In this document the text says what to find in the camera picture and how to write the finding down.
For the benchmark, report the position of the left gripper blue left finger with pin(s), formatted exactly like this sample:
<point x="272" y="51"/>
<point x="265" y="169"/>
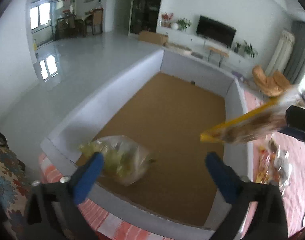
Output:
<point x="85" y="176"/>

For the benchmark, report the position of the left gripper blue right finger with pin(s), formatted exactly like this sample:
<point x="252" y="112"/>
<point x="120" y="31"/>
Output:
<point x="225" y="178"/>

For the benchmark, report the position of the yellow edged brown snack bag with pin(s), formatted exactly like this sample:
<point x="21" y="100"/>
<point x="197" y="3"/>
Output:
<point x="268" y="118"/>

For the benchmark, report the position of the clear bag green snacks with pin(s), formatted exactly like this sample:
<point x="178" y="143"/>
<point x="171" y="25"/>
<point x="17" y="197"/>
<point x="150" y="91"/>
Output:
<point x="125" y="161"/>

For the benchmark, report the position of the red white striped tablecloth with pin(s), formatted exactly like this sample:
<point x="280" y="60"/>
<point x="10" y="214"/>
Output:
<point x="278" y="157"/>

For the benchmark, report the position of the orange lounge chair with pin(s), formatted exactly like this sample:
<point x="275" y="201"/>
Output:
<point x="272" y="86"/>

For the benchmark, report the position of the floral patterned cushion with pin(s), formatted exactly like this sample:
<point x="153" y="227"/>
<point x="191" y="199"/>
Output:
<point x="14" y="190"/>

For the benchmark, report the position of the green potted plant right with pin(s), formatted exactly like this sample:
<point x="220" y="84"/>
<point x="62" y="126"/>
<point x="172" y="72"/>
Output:
<point x="249" y="51"/>

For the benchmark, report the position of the green potted plant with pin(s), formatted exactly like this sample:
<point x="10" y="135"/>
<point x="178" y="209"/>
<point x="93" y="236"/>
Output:
<point x="183" y="24"/>
<point x="249" y="51"/>

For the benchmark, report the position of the large white cardboard box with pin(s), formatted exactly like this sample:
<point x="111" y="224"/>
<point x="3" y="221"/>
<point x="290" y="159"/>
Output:
<point x="162" y="102"/>

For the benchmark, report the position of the small wooden bench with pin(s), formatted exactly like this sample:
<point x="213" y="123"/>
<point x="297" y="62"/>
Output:
<point x="222" y="54"/>

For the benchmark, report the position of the black flat television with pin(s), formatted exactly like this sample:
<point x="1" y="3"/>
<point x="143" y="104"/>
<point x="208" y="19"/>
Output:
<point x="217" y="31"/>

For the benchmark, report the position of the white tv cabinet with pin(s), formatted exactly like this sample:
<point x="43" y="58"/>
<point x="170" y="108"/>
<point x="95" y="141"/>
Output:
<point x="201" y="45"/>

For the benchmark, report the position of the green potted plant left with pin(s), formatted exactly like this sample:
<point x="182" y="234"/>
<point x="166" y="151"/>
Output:
<point x="183" y="24"/>

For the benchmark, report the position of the dining table with chairs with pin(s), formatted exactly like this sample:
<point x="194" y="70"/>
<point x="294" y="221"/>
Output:
<point x="70" y="26"/>

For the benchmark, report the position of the brown cardboard box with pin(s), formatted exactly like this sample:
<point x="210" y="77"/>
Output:
<point x="153" y="38"/>

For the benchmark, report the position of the red flower vase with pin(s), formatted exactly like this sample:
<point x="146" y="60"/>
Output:
<point x="166" y="19"/>

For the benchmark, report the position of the dark glass cabinet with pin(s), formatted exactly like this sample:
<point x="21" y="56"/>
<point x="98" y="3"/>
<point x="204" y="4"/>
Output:
<point x="144" y="15"/>

